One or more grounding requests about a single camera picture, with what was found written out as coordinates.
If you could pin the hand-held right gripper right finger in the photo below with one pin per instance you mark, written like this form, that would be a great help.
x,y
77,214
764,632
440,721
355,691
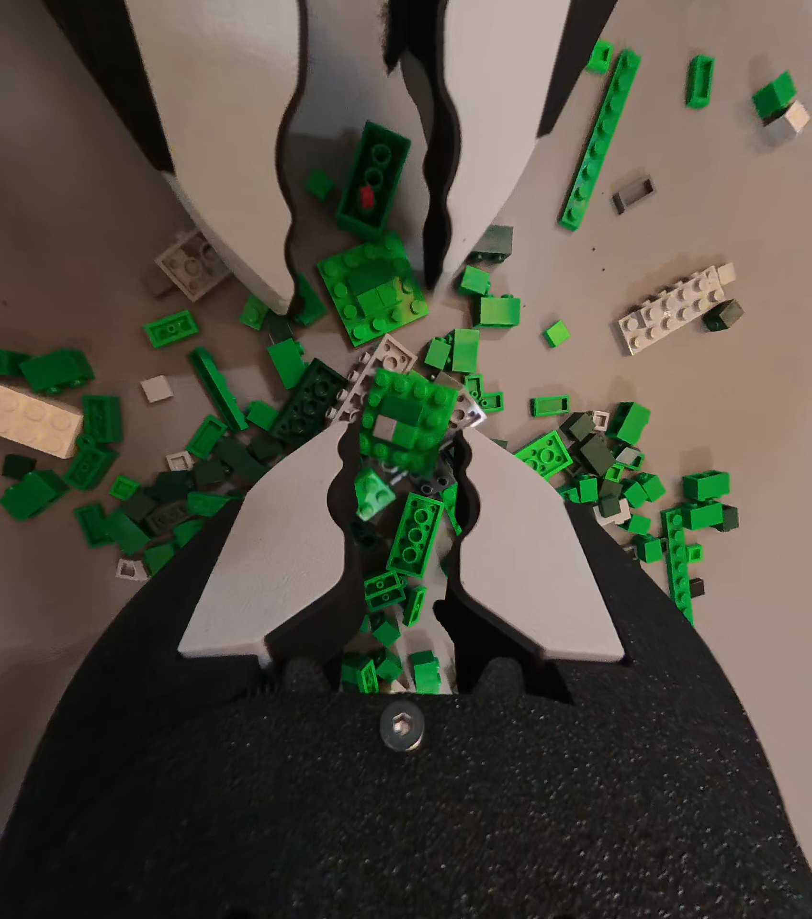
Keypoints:
x,y
521,567

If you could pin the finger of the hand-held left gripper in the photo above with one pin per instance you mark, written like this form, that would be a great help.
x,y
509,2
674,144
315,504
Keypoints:
x,y
226,143
499,108

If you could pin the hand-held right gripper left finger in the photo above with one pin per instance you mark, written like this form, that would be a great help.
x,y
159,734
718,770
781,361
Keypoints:
x,y
284,560

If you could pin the pile of green toy bricks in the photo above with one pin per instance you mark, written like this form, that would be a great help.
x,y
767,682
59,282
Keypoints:
x,y
302,409

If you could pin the green square plate grey tile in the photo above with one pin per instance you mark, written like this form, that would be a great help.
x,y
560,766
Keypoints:
x,y
399,423

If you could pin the green square plate tiles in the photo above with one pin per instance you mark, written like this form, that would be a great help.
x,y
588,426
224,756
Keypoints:
x,y
370,294

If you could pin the long narrow green plate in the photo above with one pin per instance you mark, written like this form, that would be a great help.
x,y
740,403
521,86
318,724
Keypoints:
x,y
600,140
679,567

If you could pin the green brick with red piece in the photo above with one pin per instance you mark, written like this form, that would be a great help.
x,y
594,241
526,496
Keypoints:
x,y
377,172

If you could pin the small dark grey brick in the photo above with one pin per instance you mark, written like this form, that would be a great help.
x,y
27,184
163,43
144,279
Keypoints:
x,y
632,194

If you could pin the small light grey tile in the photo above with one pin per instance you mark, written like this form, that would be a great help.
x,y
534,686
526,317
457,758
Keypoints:
x,y
156,389

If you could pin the small green tile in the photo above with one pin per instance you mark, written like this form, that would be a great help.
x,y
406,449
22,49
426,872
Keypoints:
x,y
557,334

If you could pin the light grey studded plate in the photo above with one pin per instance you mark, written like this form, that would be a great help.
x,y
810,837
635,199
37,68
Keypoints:
x,y
672,310

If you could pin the small light grey brick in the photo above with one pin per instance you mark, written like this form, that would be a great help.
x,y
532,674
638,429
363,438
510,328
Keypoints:
x,y
788,123

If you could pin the large white brick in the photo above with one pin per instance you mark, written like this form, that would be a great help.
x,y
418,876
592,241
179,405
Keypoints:
x,y
18,416

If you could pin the small dark green brick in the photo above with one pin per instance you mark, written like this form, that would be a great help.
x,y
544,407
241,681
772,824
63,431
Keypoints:
x,y
723,314

